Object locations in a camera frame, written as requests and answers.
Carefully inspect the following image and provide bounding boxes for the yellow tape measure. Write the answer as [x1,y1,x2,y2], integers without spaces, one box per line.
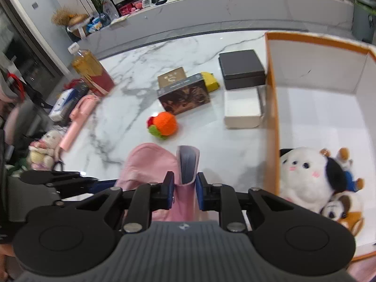
[201,72,220,92]

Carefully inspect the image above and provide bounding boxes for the dried straw bundle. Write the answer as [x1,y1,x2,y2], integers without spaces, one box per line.
[51,7,89,39]

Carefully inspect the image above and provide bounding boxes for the white flat box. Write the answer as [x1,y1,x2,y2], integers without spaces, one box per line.
[224,87,265,129]

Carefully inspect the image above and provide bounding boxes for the red label tea bottle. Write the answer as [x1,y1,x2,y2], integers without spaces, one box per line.
[68,43,116,97]

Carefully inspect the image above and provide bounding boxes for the black lidded box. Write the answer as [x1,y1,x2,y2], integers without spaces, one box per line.
[218,49,266,91]

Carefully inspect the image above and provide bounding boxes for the dark printed picture box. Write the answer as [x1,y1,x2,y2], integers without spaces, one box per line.
[157,75,211,116]

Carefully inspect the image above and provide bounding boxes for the orange crochet ball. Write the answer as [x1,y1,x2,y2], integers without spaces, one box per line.
[147,112,178,139]

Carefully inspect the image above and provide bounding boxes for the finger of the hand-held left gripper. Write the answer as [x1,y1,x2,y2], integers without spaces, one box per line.
[54,179,118,210]
[19,170,99,197]

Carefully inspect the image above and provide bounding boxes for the small tan cardboard box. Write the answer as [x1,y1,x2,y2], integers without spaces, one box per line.
[157,67,188,89]

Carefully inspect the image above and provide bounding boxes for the blue and white tissue pack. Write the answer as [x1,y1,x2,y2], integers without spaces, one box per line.
[48,90,78,121]

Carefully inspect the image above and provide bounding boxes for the brown and white plush dog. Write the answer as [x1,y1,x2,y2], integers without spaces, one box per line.
[320,192,365,237]

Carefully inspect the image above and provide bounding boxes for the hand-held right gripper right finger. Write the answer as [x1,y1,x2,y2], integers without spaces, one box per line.
[195,172,297,233]

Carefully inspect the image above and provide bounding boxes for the white and black plush toy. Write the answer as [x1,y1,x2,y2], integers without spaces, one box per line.
[279,148,348,214]

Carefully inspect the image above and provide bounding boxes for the green potted plant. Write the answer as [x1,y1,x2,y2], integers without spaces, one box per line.
[85,0,114,26]

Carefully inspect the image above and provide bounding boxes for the orange-rimmed white storage box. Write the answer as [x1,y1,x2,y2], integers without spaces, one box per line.
[264,31,376,262]

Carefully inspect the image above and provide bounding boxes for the cream plush doll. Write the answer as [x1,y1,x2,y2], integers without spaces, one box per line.
[28,129,63,170]

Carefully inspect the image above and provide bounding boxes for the pink handheld tube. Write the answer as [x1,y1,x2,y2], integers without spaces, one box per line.
[59,94,99,152]

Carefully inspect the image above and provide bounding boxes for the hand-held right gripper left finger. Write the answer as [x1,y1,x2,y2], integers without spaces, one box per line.
[75,171,176,234]

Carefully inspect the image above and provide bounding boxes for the grey trash bin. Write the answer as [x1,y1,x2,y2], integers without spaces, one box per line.
[351,0,376,43]

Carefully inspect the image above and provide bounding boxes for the small calico plush keychain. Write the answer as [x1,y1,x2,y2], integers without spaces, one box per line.
[320,147,365,193]

